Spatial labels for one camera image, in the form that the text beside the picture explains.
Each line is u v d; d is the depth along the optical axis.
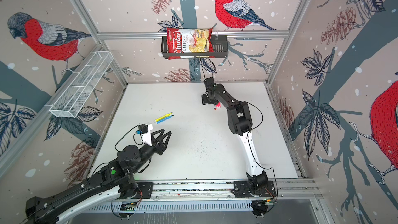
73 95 0.74
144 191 0.73
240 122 0.64
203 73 1.22
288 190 0.75
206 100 0.98
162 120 1.00
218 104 1.06
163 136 0.65
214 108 1.06
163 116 1.01
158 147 0.61
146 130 0.60
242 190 0.73
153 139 0.62
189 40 0.88
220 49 0.95
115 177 0.53
